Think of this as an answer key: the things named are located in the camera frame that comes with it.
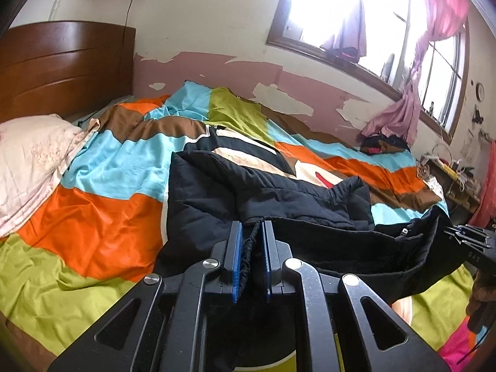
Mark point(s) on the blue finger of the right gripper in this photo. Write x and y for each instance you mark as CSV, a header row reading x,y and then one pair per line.
x,y
459,234

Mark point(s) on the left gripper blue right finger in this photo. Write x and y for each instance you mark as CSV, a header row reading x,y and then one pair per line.
x,y
273,258

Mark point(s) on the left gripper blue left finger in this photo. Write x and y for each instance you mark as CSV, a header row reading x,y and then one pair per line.
x,y
231,267

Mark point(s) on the dark navy padded jacket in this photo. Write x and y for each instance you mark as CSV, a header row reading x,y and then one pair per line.
x,y
331,229

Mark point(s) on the person's right hand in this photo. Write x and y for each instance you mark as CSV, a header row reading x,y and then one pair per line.
x,y
483,291

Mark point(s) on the red checked cloth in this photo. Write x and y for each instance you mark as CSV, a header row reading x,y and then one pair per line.
x,y
486,209

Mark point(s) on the cluttered wooden side table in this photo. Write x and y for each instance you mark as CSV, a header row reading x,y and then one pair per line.
x,y
447,176

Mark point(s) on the colourful striped duvet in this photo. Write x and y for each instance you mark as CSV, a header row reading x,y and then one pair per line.
x,y
103,225

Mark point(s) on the pink window curtain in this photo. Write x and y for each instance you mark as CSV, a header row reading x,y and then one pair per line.
x,y
444,19

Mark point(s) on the brown framed window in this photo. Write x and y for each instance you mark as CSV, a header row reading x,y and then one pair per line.
x,y
374,41

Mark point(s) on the pale floral pillow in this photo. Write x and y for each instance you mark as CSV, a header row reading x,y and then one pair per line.
x,y
35,153

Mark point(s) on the brown wooden headboard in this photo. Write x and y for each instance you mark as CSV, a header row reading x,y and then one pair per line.
x,y
70,68

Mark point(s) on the dark clothes pile by wall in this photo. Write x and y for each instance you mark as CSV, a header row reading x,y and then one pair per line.
x,y
381,144

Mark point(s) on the round wall clock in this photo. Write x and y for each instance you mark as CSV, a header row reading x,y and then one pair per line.
x,y
480,92

